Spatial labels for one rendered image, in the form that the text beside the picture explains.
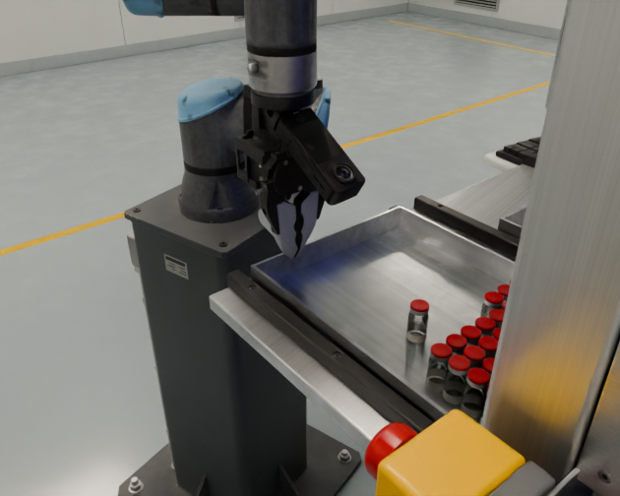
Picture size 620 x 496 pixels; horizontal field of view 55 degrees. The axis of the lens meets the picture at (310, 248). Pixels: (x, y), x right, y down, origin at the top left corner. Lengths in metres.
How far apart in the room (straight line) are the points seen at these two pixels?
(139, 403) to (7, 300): 0.80
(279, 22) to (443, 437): 0.42
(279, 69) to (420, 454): 0.42
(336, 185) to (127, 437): 1.31
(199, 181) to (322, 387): 0.57
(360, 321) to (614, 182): 0.44
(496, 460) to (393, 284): 0.42
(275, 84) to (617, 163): 0.42
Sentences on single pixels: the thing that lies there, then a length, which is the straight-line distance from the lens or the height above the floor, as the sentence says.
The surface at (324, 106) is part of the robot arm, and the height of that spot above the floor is 0.99.
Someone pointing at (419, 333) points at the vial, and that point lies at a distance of 0.67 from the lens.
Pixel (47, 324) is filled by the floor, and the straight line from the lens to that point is 2.31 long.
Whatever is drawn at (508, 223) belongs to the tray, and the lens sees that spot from 0.87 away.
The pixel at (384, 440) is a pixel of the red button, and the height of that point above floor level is 1.01.
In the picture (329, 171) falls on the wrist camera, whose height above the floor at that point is 1.06.
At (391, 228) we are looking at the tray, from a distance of 0.88.
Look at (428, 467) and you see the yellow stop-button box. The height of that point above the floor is 1.03.
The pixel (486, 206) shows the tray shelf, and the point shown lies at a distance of 0.99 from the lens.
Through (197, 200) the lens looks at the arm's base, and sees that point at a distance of 1.10.
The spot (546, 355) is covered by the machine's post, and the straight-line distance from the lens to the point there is 0.37.
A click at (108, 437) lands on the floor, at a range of 1.84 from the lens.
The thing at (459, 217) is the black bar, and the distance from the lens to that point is 0.90.
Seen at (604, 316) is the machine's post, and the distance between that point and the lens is 0.34.
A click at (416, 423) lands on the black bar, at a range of 0.57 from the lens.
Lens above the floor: 1.31
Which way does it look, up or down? 31 degrees down
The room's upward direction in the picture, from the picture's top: straight up
